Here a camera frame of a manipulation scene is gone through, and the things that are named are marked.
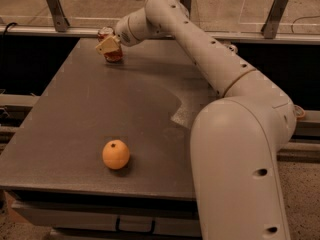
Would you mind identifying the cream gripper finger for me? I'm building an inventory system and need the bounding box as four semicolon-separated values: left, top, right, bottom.
95;36;120;55

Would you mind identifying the red coke can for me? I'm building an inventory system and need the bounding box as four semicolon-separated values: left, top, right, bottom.
97;27;123;63

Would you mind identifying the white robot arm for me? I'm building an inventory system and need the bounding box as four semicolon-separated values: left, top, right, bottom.
96;0;296;240

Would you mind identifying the orange fruit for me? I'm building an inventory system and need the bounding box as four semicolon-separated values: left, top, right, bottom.
102;140;130;170

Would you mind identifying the grey cabinet drawer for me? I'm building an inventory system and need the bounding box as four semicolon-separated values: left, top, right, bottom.
12;201;202;240

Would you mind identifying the left metal railing bracket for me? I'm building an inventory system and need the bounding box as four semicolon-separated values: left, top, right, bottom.
46;0;70;32

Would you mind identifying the black cable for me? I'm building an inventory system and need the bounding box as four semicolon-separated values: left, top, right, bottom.
1;22;18;42

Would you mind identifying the right metal railing bracket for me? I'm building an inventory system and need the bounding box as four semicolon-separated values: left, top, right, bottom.
261;0;289;39

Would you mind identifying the black drawer handle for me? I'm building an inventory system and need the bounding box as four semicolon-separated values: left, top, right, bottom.
115;216;156;234

